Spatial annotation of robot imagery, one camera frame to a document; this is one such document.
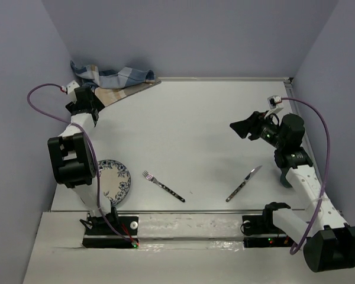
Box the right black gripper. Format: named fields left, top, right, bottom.
left=228, top=110, right=285, bottom=149

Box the blue beige plaid cloth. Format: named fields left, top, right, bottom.
left=70, top=62, right=161, bottom=107

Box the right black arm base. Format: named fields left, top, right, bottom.
left=240, top=215, right=293, bottom=249

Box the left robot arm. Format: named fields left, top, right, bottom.
left=47, top=81, right=120, bottom=234

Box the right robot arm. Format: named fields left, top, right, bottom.
left=230, top=111, right=355, bottom=272

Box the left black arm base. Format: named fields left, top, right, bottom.
left=79, top=215, right=139, bottom=249

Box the silver table knife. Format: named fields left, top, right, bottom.
left=225, top=165, right=262, bottom=202

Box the dark teal cup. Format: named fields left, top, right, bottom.
left=280, top=168, right=292, bottom=188

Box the blue floral ceramic plate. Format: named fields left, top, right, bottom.
left=98, top=159, right=131, bottom=207

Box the silver fork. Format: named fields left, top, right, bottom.
left=142, top=171, right=186, bottom=203

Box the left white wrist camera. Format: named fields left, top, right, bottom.
left=60, top=80, right=80, bottom=94

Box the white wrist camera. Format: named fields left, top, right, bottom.
left=266, top=96, right=284, bottom=117
left=60, top=80, right=80, bottom=94

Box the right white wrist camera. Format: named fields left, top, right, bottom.
left=266, top=96, right=284, bottom=117

